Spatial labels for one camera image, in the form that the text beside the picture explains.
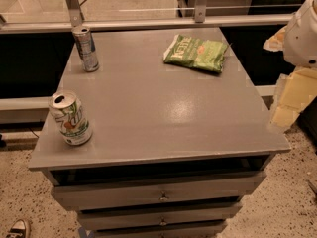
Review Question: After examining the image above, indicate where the metal frame rail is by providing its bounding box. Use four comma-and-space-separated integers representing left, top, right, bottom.
0, 0, 305, 34

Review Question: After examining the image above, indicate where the middle grey drawer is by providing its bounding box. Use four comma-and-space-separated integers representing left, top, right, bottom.
78, 202, 242, 230

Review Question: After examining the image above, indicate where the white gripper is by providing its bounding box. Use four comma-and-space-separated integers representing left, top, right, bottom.
263, 0, 317, 130

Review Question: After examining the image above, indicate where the grey drawer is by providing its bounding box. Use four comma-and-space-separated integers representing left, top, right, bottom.
78, 202, 242, 230
53, 171, 266, 210
94, 221, 226, 238

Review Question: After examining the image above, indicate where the silver blue redbull can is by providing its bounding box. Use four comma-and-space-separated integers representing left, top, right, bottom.
72, 26, 99, 72

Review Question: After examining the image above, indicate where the green jalapeno chip bag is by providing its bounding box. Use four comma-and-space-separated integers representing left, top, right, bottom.
163, 35, 229, 73

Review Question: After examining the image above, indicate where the top grey drawer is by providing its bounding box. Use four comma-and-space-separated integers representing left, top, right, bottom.
53, 171, 266, 210

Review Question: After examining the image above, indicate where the bottom grey drawer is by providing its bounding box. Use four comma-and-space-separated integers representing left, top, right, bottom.
94, 221, 226, 238

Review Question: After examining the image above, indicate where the sneaker shoe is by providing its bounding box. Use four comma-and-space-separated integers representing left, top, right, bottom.
5, 219, 31, 238

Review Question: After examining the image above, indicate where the grey drawer cabinet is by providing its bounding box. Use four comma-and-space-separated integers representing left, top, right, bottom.
28, 27, 292, 238

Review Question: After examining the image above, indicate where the white green 7up can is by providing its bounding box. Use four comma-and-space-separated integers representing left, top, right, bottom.
49, 90, 92, 146

